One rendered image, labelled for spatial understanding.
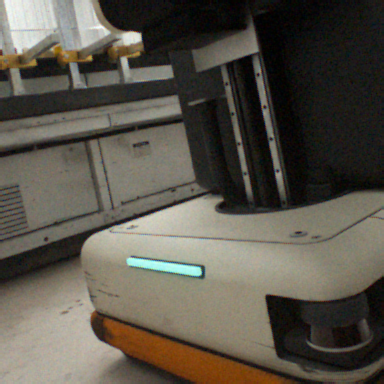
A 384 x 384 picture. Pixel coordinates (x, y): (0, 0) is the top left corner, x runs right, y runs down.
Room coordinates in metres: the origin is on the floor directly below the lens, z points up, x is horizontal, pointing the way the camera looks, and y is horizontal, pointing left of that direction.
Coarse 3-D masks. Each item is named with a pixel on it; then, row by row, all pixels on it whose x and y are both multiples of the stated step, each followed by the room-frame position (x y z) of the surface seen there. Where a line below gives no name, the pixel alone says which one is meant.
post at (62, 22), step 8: (56, 0) 1.89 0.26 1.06; (56, 8) 1.89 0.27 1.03; (64, 8) 1.90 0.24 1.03; (56, 16) 1.90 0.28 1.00; (64, 16) 1.90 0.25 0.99; (56, 24) 1.91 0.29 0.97; (64, 24) 1.89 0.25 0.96; (64, 32) 1.89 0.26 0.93; (64, 40) 1.89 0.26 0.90; (64, 48) 1.89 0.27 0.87; (72, 48) 1.90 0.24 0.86; (72, 64) 1.89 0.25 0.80; (72, 72) 1.89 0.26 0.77; (72, 80) 1.89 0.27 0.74
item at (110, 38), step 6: (108, 36) 1.72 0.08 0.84; (114, 36) 1.69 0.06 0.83; (120, 36) 1.70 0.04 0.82; (96, 42) 1.79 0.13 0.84; (102, 42) 1.75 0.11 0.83; (108, 42) 1.73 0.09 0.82; (114, 42) 1.73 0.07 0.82; (84, 48) 1.86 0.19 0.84; (90, 48) 1.82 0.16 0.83; (96, 48) 1.79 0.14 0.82; (102, 48) 1.80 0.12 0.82; (78, 54) 1.90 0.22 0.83; (84, 54) 1.87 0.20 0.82; (90, 54) 1.86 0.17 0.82
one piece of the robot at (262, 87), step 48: (336, 0) 0.78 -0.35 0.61; (288, 48) 0.87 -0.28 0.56; (336, 48) 0.79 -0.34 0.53; (192, 96) 1.09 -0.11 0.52; (240, 96) 0.89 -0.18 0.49; (288, 96) 0.88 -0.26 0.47; (336, 96) 0.81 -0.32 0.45; (192, 144) 1.12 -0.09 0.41; (240, 144) 0.92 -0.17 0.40; (288, 144) 0.86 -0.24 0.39; (336, 144) 0.82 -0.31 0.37; (240, 192) 1.06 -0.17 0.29; (288, 192) 0.86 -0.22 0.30; (336, 192) 0.83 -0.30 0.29
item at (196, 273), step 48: (96, 240) 0.93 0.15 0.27; (144, 240) 0.81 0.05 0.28; (192, 240) 0.73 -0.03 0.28; (240, 240) 0.66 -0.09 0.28; (288, 240) 0.61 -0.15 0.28; (336, 240) 0.56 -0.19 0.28; (96, 288) 0.91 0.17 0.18; (144, 288) 0.78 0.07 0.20; (192, 288) 0.68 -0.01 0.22; (240, 288) 0.60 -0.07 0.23; (288, 288) 0.54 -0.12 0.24; (336, 288) 0.50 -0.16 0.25; (96, 336) 0.95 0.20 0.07; (144, 336) 0.81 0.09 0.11; (192, 336) 0.70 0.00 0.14; (240, 336) 0.61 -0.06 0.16; (288, 336) 0.56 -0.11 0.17; (336, 336) 0.50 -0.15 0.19
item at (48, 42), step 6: (48, 36) 1.55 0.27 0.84; (54, 36) 1.54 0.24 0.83; (42, 42) 1.59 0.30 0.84; (48, 42) 1.55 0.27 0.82; (54, 42) 1.54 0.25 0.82; (30, 48) 1.67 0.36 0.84; (36, 48) 1.63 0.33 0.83; (42, 48) 1.59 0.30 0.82; (48, 48) 1.60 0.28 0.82; (24, 54) 1.71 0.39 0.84; (30, 54) 1.67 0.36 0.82; (36, 54) 1.65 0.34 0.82; (24, 60) 1.72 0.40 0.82; (30, 60) 1.73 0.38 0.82; (6, 72) 1.86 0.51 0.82
